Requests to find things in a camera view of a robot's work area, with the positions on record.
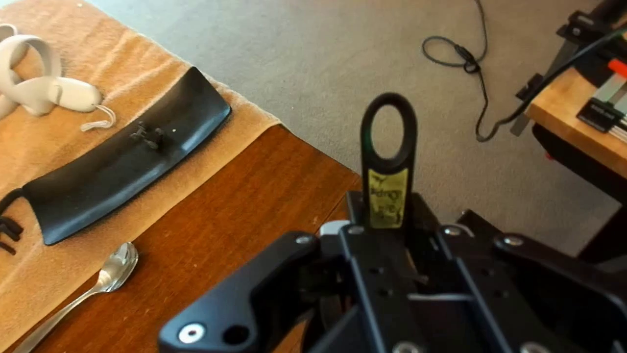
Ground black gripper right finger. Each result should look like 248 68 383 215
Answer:
409 191 627 353

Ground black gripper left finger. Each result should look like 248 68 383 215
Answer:
156 189 419 353

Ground black measuring cup pot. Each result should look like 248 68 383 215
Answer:
358 89 419 230

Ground silver metal spoon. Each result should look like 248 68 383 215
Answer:
11 238 140 353

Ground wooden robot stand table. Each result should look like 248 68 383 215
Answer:
509 0 627 262

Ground black curved sheath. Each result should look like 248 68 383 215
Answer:
0 64 234 256

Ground tan cloth mat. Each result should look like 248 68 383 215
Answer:
0 0 281 334

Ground white VR controller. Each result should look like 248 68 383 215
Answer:
0 21 119 132

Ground black floor cable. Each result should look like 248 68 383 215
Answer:
419 0 627 144

